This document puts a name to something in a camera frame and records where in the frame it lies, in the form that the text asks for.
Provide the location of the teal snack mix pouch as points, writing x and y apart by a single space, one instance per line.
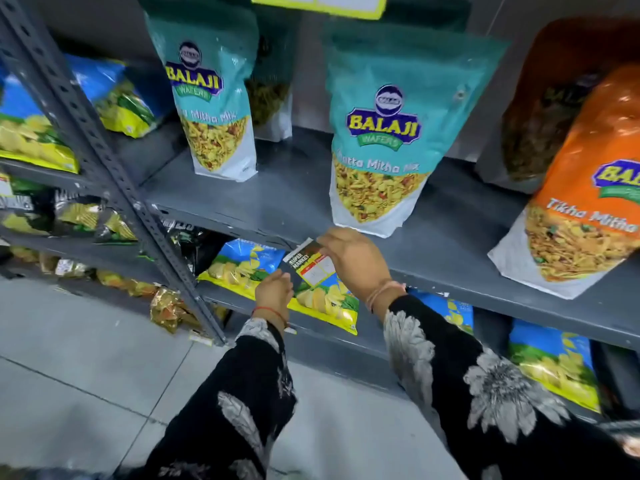
272 79
395 124
210 89

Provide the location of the yellow framed price label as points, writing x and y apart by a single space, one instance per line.
320 3

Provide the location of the person's left forearm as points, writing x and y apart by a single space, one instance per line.
235 404

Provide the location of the person's right forearm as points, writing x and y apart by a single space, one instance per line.
480 394

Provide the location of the person's right hand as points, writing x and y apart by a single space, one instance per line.
359 264

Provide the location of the person's left hand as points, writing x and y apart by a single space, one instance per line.
274 293

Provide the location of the black chip packet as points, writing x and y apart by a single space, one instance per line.
197 244

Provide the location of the dark green chip packet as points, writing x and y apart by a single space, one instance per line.
117 227
77 209
22 204

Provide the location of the blue potato chip packet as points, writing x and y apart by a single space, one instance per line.
30 134
240 267
125 99
555 359
450 307
332 307

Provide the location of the person's right fingers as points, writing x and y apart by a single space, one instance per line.
334 240

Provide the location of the printed shelf label card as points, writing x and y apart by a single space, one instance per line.
311 267

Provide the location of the pale thread wrist band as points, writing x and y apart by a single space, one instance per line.
382 290

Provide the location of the person's left fingers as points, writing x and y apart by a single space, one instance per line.
283 282

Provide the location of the red thread wrist band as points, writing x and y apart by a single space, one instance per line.
270 310

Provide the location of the orange snack mix pouch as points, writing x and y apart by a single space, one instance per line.
540 109
590 194

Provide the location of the grey metal shelf rack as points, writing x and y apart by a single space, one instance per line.
300 194

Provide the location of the gold foil snack packet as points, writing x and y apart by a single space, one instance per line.
170 309
127 284

